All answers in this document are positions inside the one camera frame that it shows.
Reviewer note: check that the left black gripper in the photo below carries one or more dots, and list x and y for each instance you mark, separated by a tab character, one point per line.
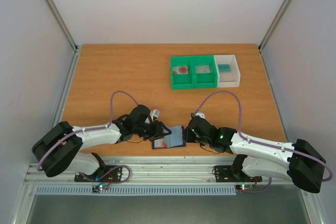
158	131

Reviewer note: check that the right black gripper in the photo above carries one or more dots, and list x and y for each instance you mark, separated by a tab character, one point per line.
188	133

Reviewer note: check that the dark blue card holder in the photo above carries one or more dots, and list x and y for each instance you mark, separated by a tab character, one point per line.
175	139

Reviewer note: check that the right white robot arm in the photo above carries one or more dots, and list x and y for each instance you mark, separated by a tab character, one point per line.
297	162

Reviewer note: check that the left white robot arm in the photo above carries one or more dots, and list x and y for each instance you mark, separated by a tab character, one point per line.
59	149

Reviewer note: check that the red patterned card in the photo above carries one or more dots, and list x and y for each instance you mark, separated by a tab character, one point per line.
180	70

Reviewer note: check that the grey card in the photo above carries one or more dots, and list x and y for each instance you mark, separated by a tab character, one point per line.
202	69

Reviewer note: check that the teal card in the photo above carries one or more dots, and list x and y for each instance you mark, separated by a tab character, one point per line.
223	68

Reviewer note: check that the left green bin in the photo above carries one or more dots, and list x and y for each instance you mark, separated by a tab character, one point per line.
182	74

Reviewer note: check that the green bin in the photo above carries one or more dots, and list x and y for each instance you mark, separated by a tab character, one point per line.
182	74
205	73

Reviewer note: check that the middle green bin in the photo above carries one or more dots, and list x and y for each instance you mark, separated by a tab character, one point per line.
205	73

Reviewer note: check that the white bin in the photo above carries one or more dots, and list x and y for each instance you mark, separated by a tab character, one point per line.
228	74

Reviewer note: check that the right circuit board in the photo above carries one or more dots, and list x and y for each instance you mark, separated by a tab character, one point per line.
245	187

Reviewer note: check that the circuit board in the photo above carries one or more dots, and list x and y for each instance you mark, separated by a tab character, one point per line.
99	188
245	187

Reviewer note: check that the left circuit board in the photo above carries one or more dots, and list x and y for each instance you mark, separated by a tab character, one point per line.
99	188

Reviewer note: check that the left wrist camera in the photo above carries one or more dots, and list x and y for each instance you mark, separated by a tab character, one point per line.
154	114

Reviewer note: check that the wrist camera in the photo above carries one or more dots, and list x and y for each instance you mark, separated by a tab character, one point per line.
154	114
200	114

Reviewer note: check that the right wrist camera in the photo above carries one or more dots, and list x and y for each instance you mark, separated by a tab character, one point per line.
200	114

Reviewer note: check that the aluminium front rail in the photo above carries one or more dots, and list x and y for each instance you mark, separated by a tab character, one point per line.
149	170

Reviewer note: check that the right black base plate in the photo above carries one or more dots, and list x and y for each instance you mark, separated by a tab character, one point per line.
223	174

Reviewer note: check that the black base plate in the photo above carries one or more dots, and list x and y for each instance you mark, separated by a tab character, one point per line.
111	173
223	174

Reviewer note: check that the grey slotted cable duct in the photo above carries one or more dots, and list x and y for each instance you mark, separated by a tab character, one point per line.
139	190

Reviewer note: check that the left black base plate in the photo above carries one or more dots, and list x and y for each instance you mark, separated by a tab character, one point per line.
111	173

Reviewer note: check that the right aluminium frame post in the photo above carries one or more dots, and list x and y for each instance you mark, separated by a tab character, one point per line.
275	22

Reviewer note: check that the aluminium frame post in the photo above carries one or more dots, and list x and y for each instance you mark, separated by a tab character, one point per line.
275	22
54	10

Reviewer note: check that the left aluminium frame post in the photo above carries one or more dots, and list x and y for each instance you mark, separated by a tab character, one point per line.
54	10

